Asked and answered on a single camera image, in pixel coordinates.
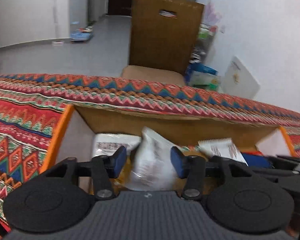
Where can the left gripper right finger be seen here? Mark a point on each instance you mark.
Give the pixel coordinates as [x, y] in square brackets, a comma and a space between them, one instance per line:
[191, 171]

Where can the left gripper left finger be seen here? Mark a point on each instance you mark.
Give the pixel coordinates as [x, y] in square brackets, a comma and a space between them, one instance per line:
[102, 169]

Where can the oat crisp snack packet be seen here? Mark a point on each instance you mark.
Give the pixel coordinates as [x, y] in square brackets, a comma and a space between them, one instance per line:
[152, 169]

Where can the red blue snack bag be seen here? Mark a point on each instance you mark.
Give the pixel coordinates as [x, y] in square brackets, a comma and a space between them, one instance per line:
[256, 159]

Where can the white snack packet left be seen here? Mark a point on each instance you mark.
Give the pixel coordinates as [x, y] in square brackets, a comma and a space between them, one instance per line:
[107, 144]

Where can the white snack packet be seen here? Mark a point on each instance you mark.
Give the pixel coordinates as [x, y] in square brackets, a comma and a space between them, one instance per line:
[107, 144]
[224, 148]

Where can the white snack packet right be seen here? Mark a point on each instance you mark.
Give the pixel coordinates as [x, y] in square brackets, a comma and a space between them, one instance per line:
[224, 148]

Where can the orange cardboard snack box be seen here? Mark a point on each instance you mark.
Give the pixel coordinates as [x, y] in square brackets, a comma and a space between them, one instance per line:
[233, 185]

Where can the blue box on floor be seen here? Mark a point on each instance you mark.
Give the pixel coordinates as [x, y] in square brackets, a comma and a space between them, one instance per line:
[201, 76]

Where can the colourful patterned tablecloth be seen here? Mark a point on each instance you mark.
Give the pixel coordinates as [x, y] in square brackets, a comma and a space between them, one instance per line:
[32, 104]

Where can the brown stool seat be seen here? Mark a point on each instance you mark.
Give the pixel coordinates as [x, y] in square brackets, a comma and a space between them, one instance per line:
[153, 75]

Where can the white mop stick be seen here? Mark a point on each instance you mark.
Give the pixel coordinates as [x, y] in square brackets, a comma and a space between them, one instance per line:
[57, 41]

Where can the blue pet feeding tray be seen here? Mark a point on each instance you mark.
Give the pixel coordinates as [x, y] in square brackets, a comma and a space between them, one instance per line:
[82, 34]

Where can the cluttered storage rack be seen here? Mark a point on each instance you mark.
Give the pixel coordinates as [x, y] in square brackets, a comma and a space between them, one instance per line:
[206, 34]

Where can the white board leaning on wall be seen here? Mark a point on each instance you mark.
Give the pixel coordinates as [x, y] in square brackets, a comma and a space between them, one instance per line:
[238, 80]

